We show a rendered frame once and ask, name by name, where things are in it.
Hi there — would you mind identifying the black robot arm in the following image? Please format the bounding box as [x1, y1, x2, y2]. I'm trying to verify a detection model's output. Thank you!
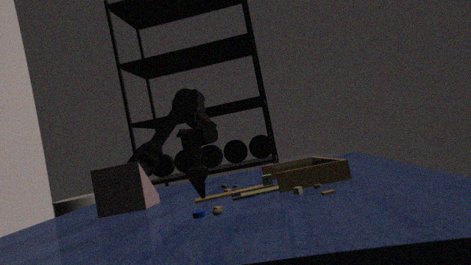
[127, 88, 222, 177]

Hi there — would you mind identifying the tan polka-dotted strip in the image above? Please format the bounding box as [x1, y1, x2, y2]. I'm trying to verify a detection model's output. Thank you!
[241, 185, 279, 196]

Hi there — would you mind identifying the tan striped strip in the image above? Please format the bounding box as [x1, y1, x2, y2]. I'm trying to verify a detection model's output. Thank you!
[195, 184, 275, 203]

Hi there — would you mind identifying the green labelled cube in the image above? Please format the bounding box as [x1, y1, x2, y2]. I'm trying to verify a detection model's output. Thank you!
[261, 174, 273, 186]

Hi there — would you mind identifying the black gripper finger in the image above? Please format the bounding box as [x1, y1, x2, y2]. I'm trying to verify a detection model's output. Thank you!
[189, 174, 208, 198]

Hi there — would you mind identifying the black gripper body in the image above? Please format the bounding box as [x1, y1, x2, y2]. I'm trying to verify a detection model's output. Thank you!
[184, 146, 208, 179]

